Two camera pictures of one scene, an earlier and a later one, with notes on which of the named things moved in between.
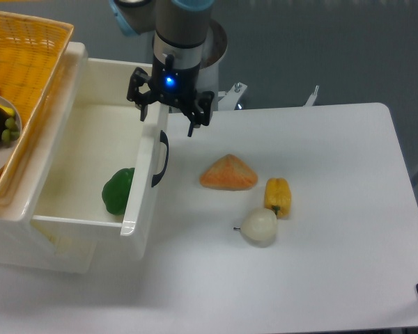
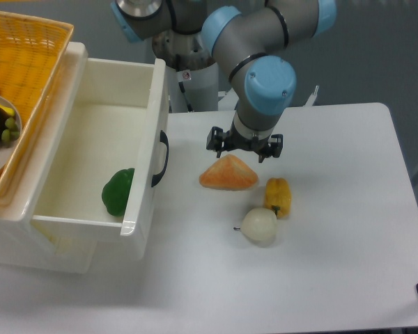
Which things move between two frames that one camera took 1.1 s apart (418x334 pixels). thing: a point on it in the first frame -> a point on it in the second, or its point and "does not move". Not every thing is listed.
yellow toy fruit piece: [8, 110] does not move
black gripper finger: [137, 78] -> [217, 140]
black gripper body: [174, 87] -> [233, 141]
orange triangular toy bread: [228, 172] does not move
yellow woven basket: [28, 52] does not move
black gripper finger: [200, 113] -> [276, 145]
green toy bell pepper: [115, 190] does not move
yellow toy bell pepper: [277, 197] does not move
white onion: [258, 227] does not move
